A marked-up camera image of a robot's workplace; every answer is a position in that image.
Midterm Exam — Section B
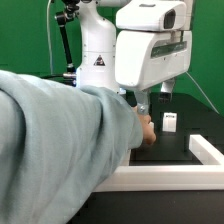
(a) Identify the person's hand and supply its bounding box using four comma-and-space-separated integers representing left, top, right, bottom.
133, 107, 156, 145

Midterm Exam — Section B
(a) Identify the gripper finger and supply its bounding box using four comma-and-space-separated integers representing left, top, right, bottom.
159, 78, 175, 102
134, 90, 150, 115

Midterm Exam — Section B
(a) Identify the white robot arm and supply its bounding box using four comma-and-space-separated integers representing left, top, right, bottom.
77, 0, 195, 114

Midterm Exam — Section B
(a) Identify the white front barrier wall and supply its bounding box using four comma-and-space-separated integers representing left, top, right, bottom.
95, 135, 224, 192

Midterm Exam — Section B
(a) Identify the grey cable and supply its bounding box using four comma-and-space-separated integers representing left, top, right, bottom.
185, 71, 221, 115
46, 0, 55, 76

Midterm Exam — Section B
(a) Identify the grey green sleeved forearm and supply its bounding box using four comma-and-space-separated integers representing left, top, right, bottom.
0, 70, 143, 224

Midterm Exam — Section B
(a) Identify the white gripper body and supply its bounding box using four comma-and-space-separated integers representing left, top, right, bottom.
115, 31, 192, 91

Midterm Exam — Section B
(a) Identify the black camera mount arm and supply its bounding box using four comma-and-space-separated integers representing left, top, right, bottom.
55, 0, 80, 86

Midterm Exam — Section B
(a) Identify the grey cable right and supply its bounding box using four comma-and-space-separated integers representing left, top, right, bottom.
185, 71, 221, 115

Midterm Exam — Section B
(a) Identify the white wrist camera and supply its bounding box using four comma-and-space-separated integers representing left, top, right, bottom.
116, 0, 187, 32

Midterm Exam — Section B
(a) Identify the grey cable left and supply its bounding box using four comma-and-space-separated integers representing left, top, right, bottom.
46, 0, 55, 76

